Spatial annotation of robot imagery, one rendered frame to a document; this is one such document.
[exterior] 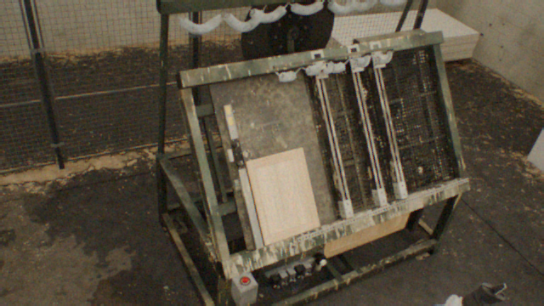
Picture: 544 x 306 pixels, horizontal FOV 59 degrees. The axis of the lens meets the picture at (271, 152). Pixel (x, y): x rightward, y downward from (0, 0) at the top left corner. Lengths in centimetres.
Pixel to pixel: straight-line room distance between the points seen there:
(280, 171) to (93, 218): 210
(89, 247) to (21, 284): 58
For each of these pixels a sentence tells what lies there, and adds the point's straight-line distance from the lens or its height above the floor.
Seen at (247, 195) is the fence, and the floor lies 118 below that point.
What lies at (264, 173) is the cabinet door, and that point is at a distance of 321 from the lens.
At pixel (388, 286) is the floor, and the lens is 440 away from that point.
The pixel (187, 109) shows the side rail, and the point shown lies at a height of 167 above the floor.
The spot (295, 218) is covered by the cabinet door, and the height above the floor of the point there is 97.
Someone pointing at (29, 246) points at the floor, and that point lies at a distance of 464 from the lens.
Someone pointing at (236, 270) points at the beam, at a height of 85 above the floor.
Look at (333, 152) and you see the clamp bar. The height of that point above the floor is 130.
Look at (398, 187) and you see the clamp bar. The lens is 376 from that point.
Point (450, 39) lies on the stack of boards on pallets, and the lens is 796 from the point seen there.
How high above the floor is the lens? 330
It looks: 37 degrees down
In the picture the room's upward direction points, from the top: 7 degrees clockwise
